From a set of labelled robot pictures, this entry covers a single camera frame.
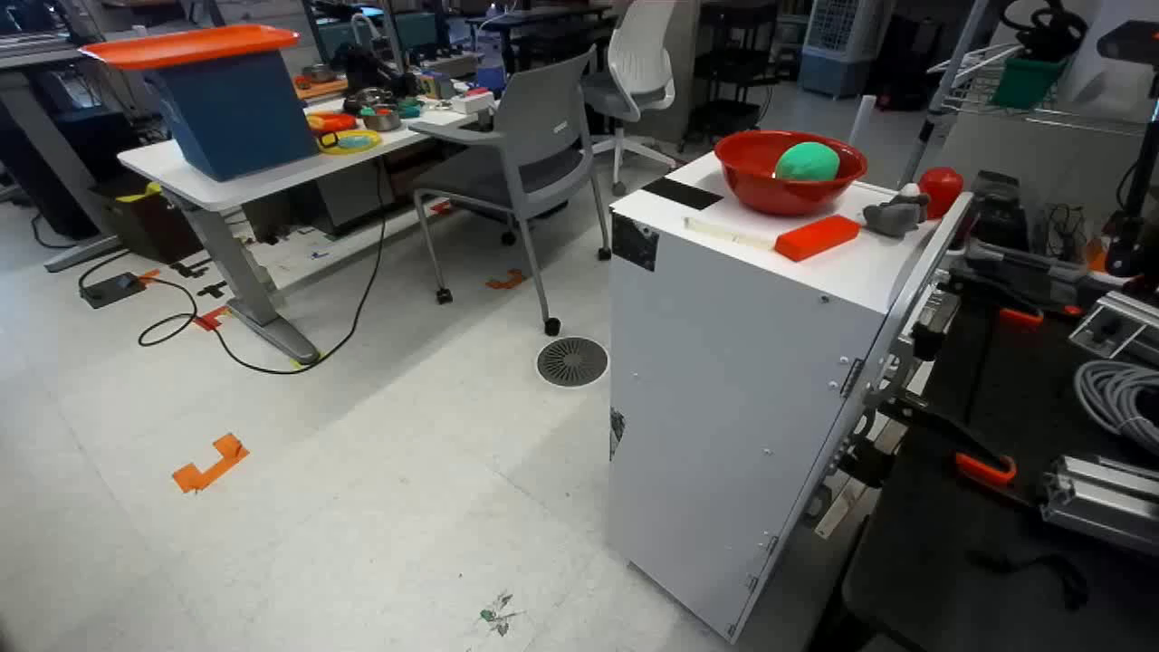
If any green ball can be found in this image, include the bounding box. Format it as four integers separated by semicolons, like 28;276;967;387
775;141;839;180

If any red plastic bowl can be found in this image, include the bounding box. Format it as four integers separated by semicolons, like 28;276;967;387
714;130;868;218

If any grey toy object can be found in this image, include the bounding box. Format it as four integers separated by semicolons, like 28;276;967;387
860;184;927;238

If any round floor drain cover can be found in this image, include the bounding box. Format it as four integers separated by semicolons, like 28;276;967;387
536;339;607;387

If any white toy cabinet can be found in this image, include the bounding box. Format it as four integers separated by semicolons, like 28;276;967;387
607;158;967;642

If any grey office chair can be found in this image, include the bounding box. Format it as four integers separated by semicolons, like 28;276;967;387
411;51;612;339

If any orange rectangular block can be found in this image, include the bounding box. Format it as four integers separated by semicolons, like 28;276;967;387
775;215;860;260

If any white office chair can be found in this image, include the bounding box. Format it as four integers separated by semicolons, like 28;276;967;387
583;0;677;184

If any white desk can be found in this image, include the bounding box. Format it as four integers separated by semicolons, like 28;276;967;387
120;110;467;366

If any orange floor tape marker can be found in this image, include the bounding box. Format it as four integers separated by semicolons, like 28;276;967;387
172;436;251;493

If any red round toy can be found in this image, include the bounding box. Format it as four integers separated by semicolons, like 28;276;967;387
921;168;963;218

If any black orange clamp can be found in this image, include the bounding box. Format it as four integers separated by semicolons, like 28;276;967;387
881;392;1017;491
952;264;1084;330

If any blue bin with orange lid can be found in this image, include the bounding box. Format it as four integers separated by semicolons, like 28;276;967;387
82;23;317;180

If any black perforated table plate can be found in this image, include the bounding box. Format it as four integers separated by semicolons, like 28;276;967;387
839;296;1159;652

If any black floor cable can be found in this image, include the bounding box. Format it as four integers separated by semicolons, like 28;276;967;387
74;230;392;381

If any grey cable bundle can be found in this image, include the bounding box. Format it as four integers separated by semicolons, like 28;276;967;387
1072;356;1159;462

